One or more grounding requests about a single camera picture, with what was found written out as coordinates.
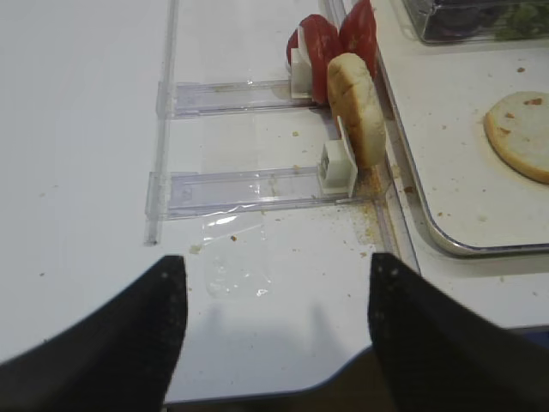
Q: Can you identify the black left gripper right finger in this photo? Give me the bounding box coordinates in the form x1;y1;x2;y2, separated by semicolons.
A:
368;252;548;411

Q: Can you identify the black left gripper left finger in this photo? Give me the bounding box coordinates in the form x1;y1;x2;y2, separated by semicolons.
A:
1;255;188;411

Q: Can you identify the bun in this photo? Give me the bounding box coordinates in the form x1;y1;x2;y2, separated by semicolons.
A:
483;91;548;184
327;52;386;169

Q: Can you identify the tomato slice front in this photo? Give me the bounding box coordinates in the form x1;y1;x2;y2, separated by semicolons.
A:
339;0;377;79

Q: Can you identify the tomato slice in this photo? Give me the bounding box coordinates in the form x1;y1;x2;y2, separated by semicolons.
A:
339;0;377;79
299;14;343;105

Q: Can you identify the tomato slice middle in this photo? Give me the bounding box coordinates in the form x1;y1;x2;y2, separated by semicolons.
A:
299;14;343;105

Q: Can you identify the green lettuce in container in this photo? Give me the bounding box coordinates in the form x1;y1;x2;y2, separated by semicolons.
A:
494;1;548;41

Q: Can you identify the clear thin strip far left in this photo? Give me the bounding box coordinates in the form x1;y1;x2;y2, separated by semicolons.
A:
144;0;180;246

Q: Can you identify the metal baking tray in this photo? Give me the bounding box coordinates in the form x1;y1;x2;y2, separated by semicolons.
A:
373;1;548;255

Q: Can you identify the clear plastic vegetable container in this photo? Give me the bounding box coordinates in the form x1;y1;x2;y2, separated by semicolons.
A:
403;0;548;45

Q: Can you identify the purple cabbage leaf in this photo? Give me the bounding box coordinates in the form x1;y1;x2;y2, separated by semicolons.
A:
425;1;510;40

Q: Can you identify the clear rail under bread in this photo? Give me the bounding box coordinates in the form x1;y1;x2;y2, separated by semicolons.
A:
145;167;389;221

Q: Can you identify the clear long rail left of tray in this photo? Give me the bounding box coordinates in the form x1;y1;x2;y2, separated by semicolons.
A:
337;1;419;269

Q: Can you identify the white pusher block bread rail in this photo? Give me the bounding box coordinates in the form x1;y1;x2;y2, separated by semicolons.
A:
318;116;359;198

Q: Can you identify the bun bottom standing in rail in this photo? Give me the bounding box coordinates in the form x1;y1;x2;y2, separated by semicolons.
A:
327;52;386;169

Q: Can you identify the white pusher block tomato rail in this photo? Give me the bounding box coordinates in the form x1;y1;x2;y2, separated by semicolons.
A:
290;26;312;100

